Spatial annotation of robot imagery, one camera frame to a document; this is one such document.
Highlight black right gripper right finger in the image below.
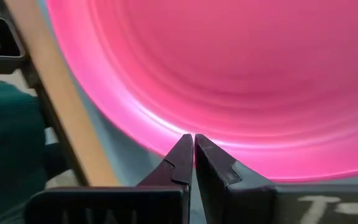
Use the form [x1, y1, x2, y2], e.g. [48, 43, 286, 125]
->
[194, 133, 276, 224]

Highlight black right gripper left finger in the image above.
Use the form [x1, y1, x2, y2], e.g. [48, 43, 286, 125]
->
[137, 133, 195, 187]

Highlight pink round plate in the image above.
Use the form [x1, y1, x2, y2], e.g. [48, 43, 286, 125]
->
[45, 0, 358, 184]

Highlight blue-grey plastic tray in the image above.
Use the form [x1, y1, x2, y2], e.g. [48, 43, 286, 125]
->
[37, 0, 358, 224]

